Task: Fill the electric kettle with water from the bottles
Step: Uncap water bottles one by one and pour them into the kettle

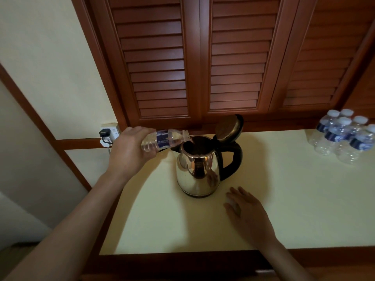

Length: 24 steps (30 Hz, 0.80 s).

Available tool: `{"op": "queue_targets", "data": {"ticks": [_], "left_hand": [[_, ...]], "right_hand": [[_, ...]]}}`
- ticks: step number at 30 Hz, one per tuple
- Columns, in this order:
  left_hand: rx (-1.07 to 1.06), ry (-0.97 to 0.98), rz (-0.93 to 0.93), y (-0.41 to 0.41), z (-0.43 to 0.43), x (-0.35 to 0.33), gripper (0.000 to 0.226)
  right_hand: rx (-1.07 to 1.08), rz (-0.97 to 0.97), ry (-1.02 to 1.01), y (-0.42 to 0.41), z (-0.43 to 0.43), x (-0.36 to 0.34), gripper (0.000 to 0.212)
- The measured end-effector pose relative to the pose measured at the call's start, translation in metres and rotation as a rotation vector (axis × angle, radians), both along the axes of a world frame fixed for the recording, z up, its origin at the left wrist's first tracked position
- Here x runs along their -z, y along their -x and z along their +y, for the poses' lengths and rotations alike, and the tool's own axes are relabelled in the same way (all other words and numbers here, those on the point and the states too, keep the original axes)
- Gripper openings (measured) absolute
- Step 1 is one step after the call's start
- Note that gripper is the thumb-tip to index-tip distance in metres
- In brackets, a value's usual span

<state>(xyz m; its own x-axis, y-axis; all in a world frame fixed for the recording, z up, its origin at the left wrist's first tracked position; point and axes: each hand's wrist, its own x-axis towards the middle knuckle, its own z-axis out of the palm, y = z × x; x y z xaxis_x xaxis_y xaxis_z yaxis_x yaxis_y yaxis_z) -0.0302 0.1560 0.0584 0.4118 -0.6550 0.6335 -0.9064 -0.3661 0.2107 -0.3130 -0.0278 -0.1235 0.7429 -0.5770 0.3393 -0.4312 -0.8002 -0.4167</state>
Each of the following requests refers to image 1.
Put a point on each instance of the stainless steel electric kettle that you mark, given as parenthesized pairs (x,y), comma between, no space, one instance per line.
(196,181)

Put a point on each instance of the white wall socket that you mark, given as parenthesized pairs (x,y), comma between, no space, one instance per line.
(114,132)

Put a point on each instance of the person's left hand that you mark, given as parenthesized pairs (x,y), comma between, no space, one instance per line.
(126,155)

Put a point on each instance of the wooden louvered shutter door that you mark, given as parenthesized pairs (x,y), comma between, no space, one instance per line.
(152,64)
(237,64)
(363,96)
(319,64)

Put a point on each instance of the person's left forearm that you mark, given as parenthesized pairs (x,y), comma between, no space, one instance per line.
(64,237)

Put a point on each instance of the wooden cabinet cream top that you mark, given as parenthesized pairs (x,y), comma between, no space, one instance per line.
(175,261)

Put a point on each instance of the black plug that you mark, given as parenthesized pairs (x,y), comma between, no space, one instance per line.
(104,132)

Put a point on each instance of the white plug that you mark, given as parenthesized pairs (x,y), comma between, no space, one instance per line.
(105,142)

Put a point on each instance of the person's right hand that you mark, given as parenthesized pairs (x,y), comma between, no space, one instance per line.
(250,219)

